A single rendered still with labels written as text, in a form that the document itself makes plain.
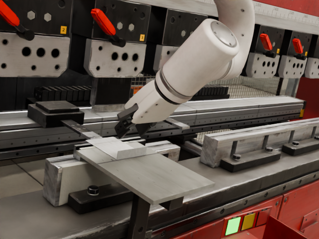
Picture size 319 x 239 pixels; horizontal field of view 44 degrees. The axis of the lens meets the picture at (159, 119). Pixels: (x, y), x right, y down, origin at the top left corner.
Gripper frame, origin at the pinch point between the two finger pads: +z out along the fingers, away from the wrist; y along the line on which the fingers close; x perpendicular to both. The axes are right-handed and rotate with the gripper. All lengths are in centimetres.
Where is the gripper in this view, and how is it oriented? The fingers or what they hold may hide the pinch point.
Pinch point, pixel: (132, 128)
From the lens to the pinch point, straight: 89.0
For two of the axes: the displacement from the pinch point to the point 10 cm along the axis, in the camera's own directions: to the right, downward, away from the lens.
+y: -7.2, 0.7, -6.9
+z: -5.5, 5.4, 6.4
